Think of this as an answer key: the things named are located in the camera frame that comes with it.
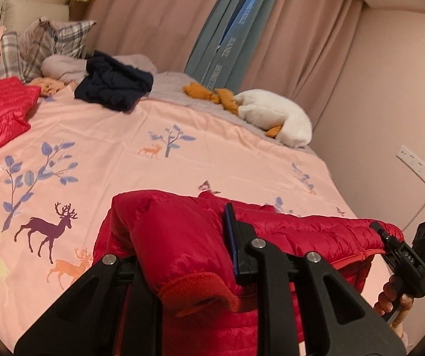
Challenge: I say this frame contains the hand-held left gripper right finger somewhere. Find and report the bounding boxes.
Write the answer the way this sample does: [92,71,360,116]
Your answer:
[223,201,406,356]

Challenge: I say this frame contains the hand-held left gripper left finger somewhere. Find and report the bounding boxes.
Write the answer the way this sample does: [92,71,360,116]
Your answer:
[14,254,162,356]

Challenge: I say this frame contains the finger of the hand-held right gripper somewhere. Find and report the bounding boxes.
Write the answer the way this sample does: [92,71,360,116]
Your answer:
[370,222,406,250]

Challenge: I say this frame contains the person's right forearm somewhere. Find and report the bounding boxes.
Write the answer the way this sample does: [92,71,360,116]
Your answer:
[390,322,415,356]

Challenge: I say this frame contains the person's right hand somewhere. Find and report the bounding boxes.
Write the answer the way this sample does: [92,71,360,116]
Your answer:
[373,280,417,336]

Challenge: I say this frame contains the pink deer-print duvet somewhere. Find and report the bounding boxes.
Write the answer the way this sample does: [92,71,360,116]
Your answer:
[0,89,357,353]

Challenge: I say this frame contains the white goose plush toy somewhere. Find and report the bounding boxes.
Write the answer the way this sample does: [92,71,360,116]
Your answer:
[183,82,313,147]

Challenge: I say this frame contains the grey blanket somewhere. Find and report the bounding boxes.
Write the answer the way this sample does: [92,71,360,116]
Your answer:
[112,55,317,152]

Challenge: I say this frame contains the blue-grey curtain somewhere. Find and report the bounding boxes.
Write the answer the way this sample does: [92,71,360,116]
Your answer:
[184,0,289,90]

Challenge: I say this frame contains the navy blue garment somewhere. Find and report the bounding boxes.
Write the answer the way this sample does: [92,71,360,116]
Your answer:
[74,51,154,113]

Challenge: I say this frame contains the pink curtain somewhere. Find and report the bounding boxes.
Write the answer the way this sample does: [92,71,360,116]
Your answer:
[231,0,369,127]
[83,0,243,72]

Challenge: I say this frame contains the small orange doll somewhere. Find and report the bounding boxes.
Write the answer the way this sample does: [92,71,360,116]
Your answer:
[31,77,67,97]

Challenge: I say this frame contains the grey crumpled cloth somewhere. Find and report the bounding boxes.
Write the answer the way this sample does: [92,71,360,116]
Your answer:
[41,55,89,82]

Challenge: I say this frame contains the large plaid pillow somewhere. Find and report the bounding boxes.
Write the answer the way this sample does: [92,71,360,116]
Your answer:
[19,18,96,82]

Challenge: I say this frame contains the beige headboard cushion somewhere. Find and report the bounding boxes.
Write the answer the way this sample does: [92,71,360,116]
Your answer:
[3,2,70,34]

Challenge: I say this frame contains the white cable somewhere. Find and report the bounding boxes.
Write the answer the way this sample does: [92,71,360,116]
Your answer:
[401,188,425,232]

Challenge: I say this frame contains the white wall socket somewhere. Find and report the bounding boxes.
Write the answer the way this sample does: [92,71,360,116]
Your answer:
[397,144,425,193]

